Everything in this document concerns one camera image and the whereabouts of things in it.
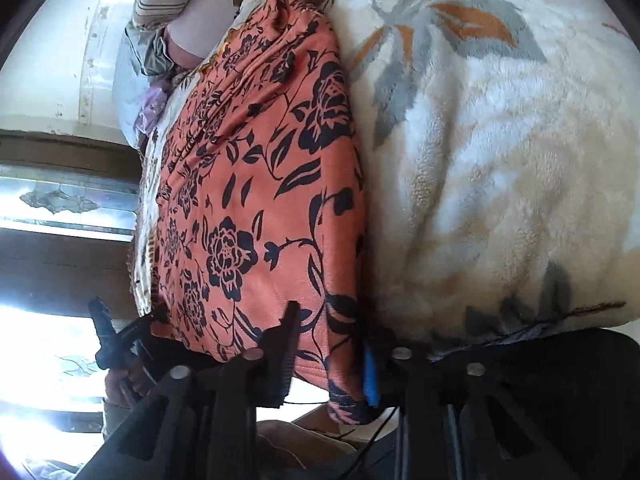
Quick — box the pink bolster cushion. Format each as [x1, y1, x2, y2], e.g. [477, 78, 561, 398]
[164, 0, 243, 70]

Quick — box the person's left hand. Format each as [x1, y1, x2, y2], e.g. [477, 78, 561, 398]
[104, 358, 155, 408]

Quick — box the cream leaf-pattern fleece blanket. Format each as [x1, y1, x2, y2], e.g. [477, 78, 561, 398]
[131, 0, 639, 353]

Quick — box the orange floral blouse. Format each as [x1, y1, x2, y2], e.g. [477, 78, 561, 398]
[151, 0, 375, 425]

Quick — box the grey-blue pillow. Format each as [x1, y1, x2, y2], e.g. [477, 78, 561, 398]
[112, 22, 175, 150]

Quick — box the small purple garment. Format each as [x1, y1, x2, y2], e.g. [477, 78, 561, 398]
[134, 78, 171, 136]

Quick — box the stained glass window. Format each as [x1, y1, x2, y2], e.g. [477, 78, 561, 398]
[0, 164, 138, 242]

